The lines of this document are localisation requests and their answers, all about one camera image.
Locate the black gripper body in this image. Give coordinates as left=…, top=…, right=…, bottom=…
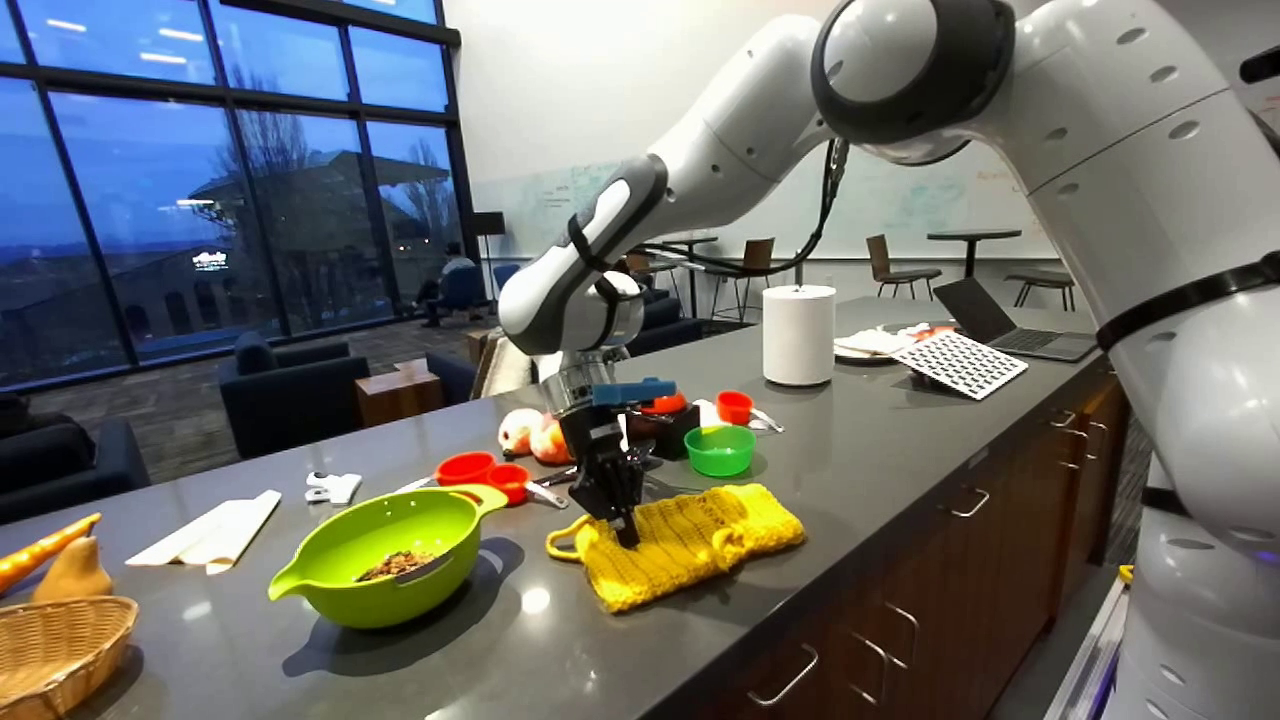
left=559, top=404, right=643, bottom=515

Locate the yellow knitted cloth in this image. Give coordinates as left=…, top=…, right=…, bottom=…
left=543, top=483, right=807, bottom=615

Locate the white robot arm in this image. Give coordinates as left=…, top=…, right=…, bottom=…
left=499, top=0, right=1280, bottom=720

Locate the black box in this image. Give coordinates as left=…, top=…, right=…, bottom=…
left=630, top=406, right=700, bottom=459

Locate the orange ball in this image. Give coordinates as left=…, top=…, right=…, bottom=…
left=643, top=391, right=693, bottom=417

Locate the plush toy white orange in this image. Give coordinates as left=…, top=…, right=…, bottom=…
left=494, top=406, right=572, bottom=465

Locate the small green bowl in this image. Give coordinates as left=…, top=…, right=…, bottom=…
left=684, top=422, right=757, bottom=479

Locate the red measuring cup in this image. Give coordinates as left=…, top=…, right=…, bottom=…
left=434, top=450, right=559, bottom=507
left=717, top=389, right=757, bottom=422

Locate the lime green mixing bowl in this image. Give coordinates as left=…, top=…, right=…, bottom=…
left=268, top=483, right=506, bottom=627

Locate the white paper towel roll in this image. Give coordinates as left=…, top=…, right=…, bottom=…
left=763, top=284, right=835, bottom=389

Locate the white keyboard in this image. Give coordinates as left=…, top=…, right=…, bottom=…
left=899, top=332, right=1028, bottom=401

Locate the grey laptop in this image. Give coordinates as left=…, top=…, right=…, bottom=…
left=934, top=274, right=1097, bottom=362

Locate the folded white paper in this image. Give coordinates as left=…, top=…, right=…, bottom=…
left=127, top=488, right=279, bottom=576

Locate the wicker basket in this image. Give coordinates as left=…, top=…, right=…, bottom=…
left=0, top=595, right=138, bottom=720

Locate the wooden cabinet with handles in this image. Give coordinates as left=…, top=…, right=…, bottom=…
left=657, top=356, right=1126, bottom=720

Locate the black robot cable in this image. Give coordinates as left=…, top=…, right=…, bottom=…
left=636, top=132, right=855, bottom=284

